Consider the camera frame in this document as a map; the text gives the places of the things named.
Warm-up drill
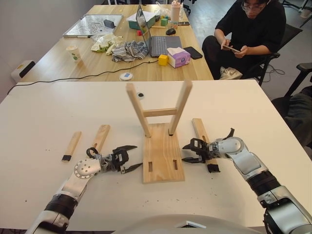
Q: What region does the striped T-shirt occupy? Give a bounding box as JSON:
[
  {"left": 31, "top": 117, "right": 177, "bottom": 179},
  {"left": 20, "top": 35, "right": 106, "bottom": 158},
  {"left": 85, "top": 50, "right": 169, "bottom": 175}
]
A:
[{"left": 111, "top": 40, "right": 150, "bottom": 63}]

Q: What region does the white box device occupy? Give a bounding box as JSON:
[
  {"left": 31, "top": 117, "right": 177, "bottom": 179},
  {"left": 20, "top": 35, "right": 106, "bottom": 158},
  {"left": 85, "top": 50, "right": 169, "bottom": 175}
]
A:
[{"left": 10, "top": 60, "right": 37, "bottom": 83}]

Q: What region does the whiteboard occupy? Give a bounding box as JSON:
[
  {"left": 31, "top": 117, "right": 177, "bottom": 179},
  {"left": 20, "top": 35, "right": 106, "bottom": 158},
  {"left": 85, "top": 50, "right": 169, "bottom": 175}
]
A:
[{"left": 62, "top": 14, "right": 125, "bottom": 39}]

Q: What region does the teal box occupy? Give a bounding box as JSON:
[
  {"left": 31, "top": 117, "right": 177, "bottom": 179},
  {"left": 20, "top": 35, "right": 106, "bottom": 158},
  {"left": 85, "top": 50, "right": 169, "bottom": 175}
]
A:
[{"left": 127, "top": 12, "right": 157, "bottom": 30}]

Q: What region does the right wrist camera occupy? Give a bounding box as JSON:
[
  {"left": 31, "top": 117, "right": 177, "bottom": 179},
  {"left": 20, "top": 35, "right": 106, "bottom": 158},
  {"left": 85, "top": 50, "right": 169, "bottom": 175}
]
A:
[{"left": 189, "top": 137, "right": 208, "bottom": 150}]

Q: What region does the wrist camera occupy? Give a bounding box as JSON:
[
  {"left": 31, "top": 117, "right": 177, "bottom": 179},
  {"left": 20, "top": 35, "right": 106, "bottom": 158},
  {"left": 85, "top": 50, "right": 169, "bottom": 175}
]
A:
[
  {"left": 189, "top": 137, "right": 208, "bottom": 150},
  {"left": 111, "top": 149, "right": 130, "bottom": 164}
]

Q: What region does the wooden leg black cap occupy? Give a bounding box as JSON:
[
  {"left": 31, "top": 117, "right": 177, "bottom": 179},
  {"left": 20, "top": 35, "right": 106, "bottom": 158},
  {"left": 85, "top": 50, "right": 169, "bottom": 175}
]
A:
[{"left": 192, "top": 117, "right": 221, "bottom": 174}]

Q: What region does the black power cable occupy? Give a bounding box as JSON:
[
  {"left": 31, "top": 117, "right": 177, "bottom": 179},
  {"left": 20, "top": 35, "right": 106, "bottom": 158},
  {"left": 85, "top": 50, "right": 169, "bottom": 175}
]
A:
[{"left": 6, "top": 60, "right": 159, "bottom": 96}]

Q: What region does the person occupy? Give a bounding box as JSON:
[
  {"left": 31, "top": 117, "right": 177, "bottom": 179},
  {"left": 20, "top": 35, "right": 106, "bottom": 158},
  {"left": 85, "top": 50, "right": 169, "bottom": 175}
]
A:
[
  {"left": 271, "top": 85, "right": 312, "bottom": 150},
  {"left": 201, "top": 0, "right": 288, "bottom": 80}
]

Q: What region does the smartphone in hands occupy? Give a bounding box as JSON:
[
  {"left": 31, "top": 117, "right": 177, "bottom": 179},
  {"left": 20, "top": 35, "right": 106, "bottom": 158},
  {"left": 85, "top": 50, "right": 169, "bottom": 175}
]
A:
[{"left": 222, "top": 44, "right": 241, "bottom": 54}]

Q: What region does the purple tissue box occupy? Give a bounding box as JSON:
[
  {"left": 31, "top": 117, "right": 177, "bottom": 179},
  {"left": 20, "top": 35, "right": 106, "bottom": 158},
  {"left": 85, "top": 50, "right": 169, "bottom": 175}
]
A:
[{"left": 166, "top": 46, "right": 192, "bottom": 69}]

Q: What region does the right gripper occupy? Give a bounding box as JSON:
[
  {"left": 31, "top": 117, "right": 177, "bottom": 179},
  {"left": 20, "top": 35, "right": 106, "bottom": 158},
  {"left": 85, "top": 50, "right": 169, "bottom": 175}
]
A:
[{"left": 181, "top": 143, "right": 212, "bottom": 164}]

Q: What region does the wooden cross bar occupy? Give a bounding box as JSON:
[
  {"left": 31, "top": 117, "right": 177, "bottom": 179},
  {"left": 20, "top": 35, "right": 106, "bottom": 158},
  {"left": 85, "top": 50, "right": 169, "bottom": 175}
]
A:
[{"left": 143, "top": 107, "right": 178, "bottom": 118}]

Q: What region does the wooden seat board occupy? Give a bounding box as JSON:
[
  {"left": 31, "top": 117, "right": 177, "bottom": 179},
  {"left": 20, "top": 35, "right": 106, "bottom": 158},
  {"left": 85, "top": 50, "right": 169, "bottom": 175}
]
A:
[{"left": 142, "top": 122, "right": 186, "bottom": 184}]

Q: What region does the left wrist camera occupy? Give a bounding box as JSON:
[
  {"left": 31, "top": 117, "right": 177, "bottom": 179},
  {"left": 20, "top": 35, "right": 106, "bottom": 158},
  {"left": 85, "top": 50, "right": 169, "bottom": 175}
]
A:
[{"left": 111, "top": 149, "right": 130, "bottom": 164}]

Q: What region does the pink bottle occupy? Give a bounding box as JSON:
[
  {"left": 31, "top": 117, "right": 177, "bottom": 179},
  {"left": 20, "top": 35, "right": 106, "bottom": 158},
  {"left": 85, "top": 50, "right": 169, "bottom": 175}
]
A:
[{"left": 170, "top": 0, "right": 183, "bottom": 24}]

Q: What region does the white round disc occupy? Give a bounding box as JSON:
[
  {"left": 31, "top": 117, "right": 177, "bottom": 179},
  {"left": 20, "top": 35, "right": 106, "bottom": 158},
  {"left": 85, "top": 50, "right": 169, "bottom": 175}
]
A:
[{"left": 118, "top": 72, "right": 135, "bottom": 81}]

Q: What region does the paper cup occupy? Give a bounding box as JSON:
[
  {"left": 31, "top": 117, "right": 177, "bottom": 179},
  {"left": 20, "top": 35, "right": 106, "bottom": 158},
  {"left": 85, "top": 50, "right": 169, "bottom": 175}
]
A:
[{"left": 66, "top": 45, "right": 82, "bottom": 63}]

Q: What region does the robot body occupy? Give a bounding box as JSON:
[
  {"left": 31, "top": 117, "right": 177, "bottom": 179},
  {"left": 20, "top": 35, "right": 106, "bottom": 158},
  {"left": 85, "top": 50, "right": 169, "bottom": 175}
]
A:
[{"left": 114, "top": 214, "right": 265, "bottom": 234}]

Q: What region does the short wooden bar black cap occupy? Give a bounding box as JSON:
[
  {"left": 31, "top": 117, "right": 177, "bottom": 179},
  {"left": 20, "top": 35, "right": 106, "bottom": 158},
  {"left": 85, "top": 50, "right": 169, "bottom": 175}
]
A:
[{"left": 61, "top": 131, "right": 82, "bottom": 164}]

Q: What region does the wooden leg with slot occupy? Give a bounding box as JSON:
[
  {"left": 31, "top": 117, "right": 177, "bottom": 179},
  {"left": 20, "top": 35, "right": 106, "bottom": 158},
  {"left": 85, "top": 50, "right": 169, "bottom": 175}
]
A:
[{"left": 91, "top": 124, "right": 111, "bottom": 155}]

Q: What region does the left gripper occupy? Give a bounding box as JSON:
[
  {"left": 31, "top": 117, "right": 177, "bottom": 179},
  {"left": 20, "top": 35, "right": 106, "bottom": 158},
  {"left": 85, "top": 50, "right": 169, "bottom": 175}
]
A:
[{"left": 105, "top": 145, "right": 143, "bottom": 175}]

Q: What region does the grey laptop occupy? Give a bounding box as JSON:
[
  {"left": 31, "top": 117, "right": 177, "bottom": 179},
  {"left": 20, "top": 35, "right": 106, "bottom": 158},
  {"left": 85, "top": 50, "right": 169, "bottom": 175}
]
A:
[{"left": 136, "top": 3, "right": 184, "bottom": 58}]

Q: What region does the black smartphone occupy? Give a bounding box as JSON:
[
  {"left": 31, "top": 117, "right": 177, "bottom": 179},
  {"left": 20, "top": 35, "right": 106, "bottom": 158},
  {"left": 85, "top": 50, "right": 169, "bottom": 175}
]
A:
[{"left": 183, "top": 46, "right": 204, "bottom": 60}]

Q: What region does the black office chair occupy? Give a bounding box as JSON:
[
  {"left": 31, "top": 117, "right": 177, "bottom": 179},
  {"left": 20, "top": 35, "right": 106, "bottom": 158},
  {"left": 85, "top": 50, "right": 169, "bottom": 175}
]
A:
[
  {"left": 284, "top": 62, "right": 312, "bottom": 98},
  {"left": 240, "top": 23, "right": 304, "bottom": 86}
]

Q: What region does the yellow cube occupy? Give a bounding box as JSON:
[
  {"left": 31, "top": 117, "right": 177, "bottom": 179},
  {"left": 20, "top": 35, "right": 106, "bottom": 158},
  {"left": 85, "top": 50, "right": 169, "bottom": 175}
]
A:
[{"left": 158, "top": 54, "right": 170, "bottom": 67}]

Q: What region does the crumpled yellow cloth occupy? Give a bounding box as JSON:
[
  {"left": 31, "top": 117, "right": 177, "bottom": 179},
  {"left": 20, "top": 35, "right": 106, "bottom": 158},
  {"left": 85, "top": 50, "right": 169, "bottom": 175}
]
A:
[{"left": 91, "top": 33, "right": 123, "bottom": 56}]

